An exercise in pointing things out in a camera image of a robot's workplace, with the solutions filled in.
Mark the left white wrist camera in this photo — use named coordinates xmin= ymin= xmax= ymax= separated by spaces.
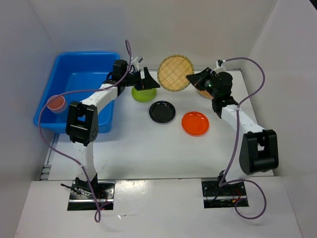
xmin=129 ymin=56 xmax=143 ymax=74

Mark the pink plastic cup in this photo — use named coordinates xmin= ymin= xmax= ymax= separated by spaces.
xmin=47 ymin=95 xmax=67 ymax=110

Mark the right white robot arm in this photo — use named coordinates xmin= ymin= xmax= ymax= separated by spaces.
xmin=186 ymin=68 xmax=279 ymax=195

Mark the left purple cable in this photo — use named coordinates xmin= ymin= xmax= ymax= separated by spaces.
xmin=38 ymin=39 xmax=132 ymax=223

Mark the green plastic plate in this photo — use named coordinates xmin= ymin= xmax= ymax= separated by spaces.
xmin=131 ymin=87 xmax=157 ymax=102

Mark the bamboo woven round tray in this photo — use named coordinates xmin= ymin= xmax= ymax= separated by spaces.
xmin=157 ymin=55 xmax=194 ymax=92

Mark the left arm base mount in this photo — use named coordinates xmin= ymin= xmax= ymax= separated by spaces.
xmin=60 ymin=180 xmax=115 ymax=211

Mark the translucent blue cup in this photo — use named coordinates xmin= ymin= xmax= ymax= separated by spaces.
xmin=51 ymin=107 xmax=67 ymax=115

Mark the black plastic plate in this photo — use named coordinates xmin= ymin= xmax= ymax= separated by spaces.
xmin=149 ymin=101 xmax=176 ymax=124

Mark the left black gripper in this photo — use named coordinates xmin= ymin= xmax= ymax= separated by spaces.
xmin=122 ymin=67 xmax=159 ymax=91

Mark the orange plastic plate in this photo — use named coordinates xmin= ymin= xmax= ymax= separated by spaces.
xmin=181 ymin=111 xmax=210 ymax=136

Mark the blue plastic bin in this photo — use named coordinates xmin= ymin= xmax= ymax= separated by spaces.
xmin=33 ymin=51 xmax=120 ymax=134

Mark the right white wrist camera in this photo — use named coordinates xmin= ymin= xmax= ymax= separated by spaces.
xmin=214 ymin=59 xmax=226 ymax=74

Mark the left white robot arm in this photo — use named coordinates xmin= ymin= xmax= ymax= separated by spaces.
xmin=66 ymin=56 xmax=160 ymax=198

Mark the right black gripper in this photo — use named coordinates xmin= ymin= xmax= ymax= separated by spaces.
xmin=186 ymin=67 xmax=219 ymax=99

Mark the orange-brown woven round tray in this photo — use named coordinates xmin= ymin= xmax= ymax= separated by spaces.
xmin=198 ymin=90 xmax=213 ymax=100

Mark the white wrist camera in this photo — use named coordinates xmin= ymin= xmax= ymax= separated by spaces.
xmin=129 ymin=56 xmax=143 ymax=74
xmin=214 ymin=59 xmax=226 ymax=74

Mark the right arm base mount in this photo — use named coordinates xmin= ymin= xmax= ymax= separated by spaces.
xmin=201 ymin=178 xmax=249 ymax=209

